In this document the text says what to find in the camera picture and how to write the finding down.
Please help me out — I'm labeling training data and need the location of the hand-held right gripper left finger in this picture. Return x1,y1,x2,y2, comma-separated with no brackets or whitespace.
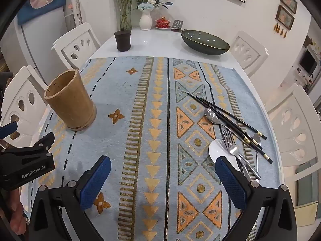
25,155,111,241

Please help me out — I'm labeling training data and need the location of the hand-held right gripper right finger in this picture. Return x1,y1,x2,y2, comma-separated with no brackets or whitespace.
215,156,298,241

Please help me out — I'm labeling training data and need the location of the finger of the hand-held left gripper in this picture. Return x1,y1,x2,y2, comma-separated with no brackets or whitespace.
30,132,55,153
0,121,18,139

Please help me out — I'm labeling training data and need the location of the white ceramic spoon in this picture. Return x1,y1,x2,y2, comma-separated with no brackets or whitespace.
209,139,242,174

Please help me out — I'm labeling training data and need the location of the metal fork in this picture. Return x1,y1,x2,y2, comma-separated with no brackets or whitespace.
221,129,261,180

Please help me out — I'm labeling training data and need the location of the bamboo utensil holder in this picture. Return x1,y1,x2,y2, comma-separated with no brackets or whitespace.
44,68,97,131

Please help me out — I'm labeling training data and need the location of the slim metal utensil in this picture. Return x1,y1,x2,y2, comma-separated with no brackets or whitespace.
251,134,261,172

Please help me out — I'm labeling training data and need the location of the metal spoon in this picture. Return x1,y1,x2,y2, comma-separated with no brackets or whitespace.
204,108,252,180

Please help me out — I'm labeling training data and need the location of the person's left hand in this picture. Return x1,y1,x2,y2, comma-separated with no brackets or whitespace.
0,188,27,235

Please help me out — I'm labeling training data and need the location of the white chair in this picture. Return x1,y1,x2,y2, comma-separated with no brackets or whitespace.
0,65,51,156
264,83,321,176
53,22,102,69
229,31,269,78

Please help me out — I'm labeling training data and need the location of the white refrigerator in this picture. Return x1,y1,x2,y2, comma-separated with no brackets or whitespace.
0,5,73,86

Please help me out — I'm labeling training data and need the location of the patterned blue table mat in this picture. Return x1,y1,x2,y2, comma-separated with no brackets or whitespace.
27,56,280,241

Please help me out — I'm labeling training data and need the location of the blue cloth with pink fan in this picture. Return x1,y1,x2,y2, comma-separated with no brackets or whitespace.
17,0,66,26

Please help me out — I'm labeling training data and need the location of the dark brown cup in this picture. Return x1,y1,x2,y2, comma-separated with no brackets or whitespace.
114,29,132,52

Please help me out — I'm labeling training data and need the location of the white storage rack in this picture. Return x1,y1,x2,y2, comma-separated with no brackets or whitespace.
64,0,83,28

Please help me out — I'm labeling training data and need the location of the dark green bowl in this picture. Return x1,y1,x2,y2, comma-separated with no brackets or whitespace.
181,30,230,56

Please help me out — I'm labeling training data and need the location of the white microwave oven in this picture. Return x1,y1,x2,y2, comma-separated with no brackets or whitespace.
298,48,320,77

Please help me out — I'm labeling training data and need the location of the white vase with blue flowers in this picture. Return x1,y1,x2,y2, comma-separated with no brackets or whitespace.
133,0,174,31

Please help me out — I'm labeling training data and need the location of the red lidded teacup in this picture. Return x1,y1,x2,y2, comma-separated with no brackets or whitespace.
155,17,171,30

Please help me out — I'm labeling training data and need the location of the small framed picture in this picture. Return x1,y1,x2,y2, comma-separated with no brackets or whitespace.
279,0,298,14
275,4,295,31

